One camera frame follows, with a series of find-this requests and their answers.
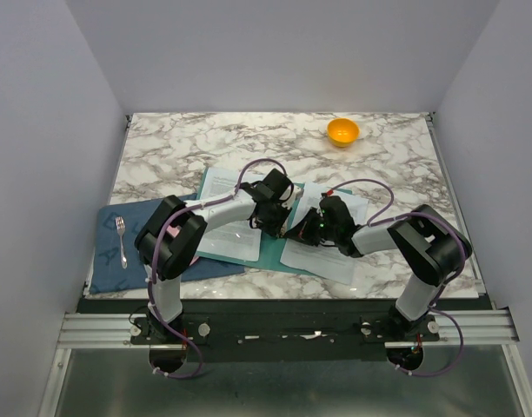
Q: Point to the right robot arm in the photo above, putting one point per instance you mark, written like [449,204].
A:
[435,251]

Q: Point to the silver fork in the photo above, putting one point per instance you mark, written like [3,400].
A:
[120,228]

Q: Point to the blue letter placemat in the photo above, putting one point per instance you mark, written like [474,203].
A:
[108,275]

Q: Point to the black mounting base bar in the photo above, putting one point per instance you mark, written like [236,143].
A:
[259,331]

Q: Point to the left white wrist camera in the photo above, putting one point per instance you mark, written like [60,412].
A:
[295,193]

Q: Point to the teal folder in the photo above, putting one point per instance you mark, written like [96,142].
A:
[270,252]

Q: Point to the printed paper sheet bottom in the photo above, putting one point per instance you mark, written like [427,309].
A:
[328,263]

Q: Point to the pink plate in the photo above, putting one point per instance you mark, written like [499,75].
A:
[192,260]

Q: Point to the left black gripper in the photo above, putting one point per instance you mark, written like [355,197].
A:
[275,228]

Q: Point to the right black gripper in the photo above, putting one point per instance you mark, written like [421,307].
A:
[302,233]

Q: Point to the aluminium rail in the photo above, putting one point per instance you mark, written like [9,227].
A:
[471,328]

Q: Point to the orange bowl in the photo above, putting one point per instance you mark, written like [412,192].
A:
[342,132]

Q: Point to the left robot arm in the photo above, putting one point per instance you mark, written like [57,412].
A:
[169,240]

